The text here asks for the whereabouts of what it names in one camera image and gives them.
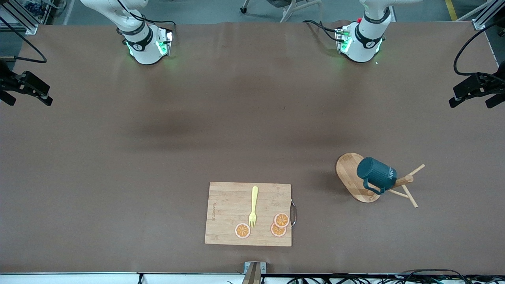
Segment dark teal cup yellow inside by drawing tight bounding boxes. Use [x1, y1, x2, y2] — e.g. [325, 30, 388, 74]
[357, 157, 398, 195]

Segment wooden cup rack with pegs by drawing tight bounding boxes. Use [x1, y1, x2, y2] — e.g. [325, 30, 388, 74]
[336, 153, 426, 208]

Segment chair base with wheels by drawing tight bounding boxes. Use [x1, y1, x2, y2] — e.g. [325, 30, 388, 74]
[241, 0, 322, 23]

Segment yellow plastic fork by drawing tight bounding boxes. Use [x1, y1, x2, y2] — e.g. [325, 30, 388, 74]
[249, 186, 259, 228]

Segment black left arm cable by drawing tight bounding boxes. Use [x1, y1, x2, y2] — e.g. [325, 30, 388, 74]
[454, 18, 505, 76]

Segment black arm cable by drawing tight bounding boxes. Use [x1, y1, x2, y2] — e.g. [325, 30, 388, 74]
[0, 16, 47, 64]
[454, 18, 505, 76]

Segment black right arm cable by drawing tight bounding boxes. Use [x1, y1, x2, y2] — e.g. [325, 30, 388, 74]
[0, 16, 47, 64]

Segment aluminium frame post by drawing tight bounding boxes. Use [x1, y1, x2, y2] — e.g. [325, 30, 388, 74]
[0, 0, 39, 35]
[471, 0, 505, 31]

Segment black right base cable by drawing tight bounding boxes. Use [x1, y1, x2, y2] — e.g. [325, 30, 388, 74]
[116, 0, 177, 32]

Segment black base cable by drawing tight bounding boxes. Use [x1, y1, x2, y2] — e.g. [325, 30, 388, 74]
[303, 20, 340, 42]
[116, 0, 177, 32]

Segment black left base cable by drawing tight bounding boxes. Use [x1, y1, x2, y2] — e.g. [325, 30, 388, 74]
[303, 20, 340, 42]

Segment tangled black floor cables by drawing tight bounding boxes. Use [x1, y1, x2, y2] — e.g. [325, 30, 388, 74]
[284, 269, 505, 284]

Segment bamboo cutting board metal handle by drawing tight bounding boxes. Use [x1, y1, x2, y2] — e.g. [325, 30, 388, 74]
[204, 181, 297, 247]

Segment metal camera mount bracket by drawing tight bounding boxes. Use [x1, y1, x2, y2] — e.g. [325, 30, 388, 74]
[244, 262, 267, 284]

